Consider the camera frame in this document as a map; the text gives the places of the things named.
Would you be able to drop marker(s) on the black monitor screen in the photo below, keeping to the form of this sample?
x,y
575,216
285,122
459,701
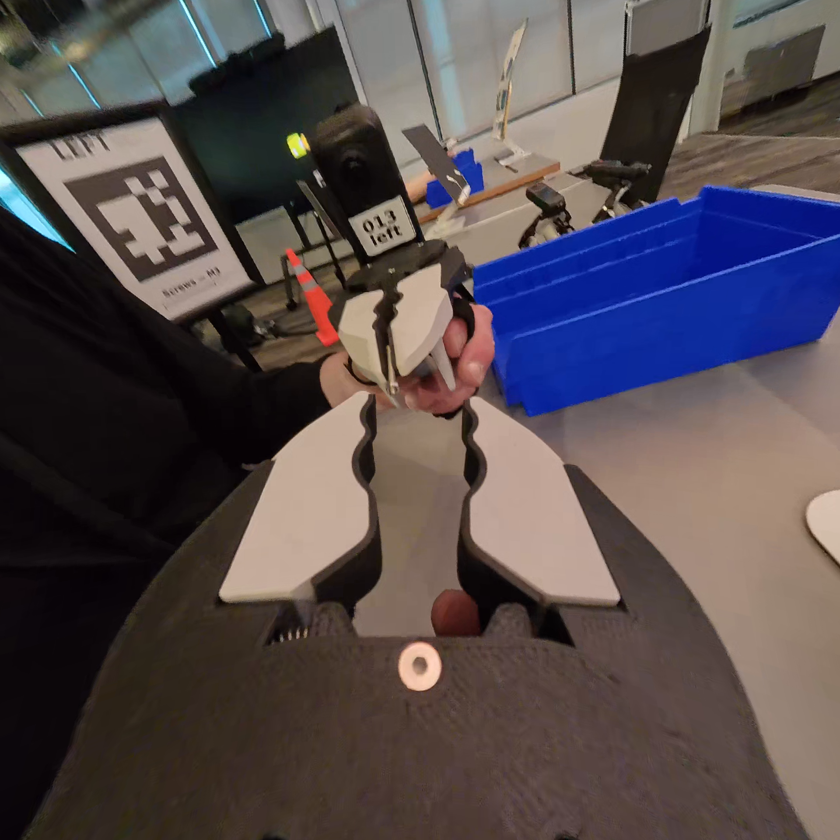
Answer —
x,y
262,131

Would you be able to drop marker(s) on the curved instruction board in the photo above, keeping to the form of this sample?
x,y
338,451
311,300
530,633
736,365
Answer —
x,y
508,85

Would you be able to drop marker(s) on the orange traffic cone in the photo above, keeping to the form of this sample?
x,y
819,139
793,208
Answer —
x,y
315,302

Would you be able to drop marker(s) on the framed black-white marker sign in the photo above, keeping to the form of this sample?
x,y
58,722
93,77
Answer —
x,y
131,197

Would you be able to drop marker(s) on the person's black top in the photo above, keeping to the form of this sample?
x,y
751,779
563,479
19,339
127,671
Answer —
x,y
65,459

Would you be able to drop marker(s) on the person's left forearm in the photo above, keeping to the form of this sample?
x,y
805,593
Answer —
x,y
262,407

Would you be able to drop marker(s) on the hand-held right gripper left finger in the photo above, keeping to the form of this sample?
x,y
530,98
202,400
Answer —
x,y
302,512

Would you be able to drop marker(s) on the black tilted panel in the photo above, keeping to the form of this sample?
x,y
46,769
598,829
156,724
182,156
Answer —
x,y
430,151

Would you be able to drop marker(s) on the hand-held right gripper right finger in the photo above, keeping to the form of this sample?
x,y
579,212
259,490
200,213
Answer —
x,y
538,518

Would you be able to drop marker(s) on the grey wall heater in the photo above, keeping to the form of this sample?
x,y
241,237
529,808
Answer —
x,y
784,65

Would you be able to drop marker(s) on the wooden-top table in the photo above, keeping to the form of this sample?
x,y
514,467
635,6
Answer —
x,y
525,178

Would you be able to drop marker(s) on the small yellow-green object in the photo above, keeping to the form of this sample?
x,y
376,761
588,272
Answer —
x,y
298,145

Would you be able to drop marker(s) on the clear acrylic board stand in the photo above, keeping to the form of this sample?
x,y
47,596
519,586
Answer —
x,y
827,525

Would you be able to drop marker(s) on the small metal bolt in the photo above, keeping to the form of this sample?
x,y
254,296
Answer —
x,y
391,367

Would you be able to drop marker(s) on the person's left hand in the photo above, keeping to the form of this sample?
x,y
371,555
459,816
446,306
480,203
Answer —
x,y
469,354

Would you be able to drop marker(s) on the small black device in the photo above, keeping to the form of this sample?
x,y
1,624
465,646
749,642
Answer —
x,y
548,200

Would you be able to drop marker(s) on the small blue plastic bin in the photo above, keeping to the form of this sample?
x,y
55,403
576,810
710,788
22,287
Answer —
x,y
436,191

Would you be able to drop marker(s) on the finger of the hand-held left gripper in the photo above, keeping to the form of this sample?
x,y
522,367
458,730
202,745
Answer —
x,y
361,341
423,315

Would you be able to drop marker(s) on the black office chair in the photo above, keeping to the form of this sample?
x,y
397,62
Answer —
x,y
656,111

